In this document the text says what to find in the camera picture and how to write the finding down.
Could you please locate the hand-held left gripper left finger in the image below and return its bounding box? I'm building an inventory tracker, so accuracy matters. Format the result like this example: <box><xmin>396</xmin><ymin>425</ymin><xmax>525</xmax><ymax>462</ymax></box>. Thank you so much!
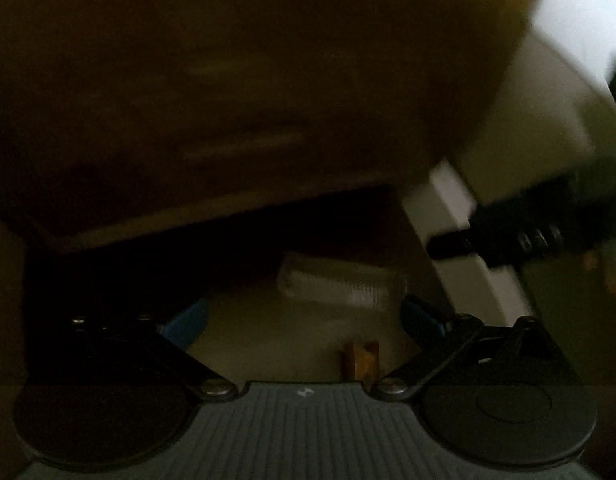
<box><xmin>63</xmin><ymin>299</ymin><xmax>237</xmax><ymax>402</ymax></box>

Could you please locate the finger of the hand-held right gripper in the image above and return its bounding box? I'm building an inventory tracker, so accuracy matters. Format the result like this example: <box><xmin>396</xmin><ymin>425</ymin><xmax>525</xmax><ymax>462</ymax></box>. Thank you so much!
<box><xmin>428</xmin><ymin>229</ymin><xmax>477</xmax><ymax>261</ymax></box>

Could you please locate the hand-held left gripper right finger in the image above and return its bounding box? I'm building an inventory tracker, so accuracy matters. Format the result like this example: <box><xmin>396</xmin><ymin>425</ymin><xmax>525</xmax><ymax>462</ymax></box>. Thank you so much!
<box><xmin>377</xmin><ymin>295</ymin><xmax>571</xmax><ymax>402</ymax></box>

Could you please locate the orange brown snack wrapper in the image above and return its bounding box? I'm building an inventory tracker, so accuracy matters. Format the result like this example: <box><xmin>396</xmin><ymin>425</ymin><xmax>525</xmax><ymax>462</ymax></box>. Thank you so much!
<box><xmin>340</xmin><ymin>341</ymin><xmax>381</xmax><ymax>383</ymax></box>

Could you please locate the clear plastic packet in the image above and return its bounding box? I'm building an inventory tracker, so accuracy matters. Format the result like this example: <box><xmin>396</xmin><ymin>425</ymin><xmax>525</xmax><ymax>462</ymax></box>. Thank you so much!
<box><xmin>277</xmin><ymin>254</ymin><xmax>409</xmax><ymax>308</ymax></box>

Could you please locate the white wardrobe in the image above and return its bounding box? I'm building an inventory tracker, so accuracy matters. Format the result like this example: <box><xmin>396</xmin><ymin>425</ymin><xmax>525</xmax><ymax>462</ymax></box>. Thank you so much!
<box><xmin>400</xmin><ymin>0</ymin><xmax>616</xmax><ymax>331</ymax></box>

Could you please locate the wooden nightstand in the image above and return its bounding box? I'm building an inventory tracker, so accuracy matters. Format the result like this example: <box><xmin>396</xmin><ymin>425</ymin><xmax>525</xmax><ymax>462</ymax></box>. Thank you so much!
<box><xmin>0</xmin><ymin>0</ymin><xmax>543</xmax><ymax>256</ymax></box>

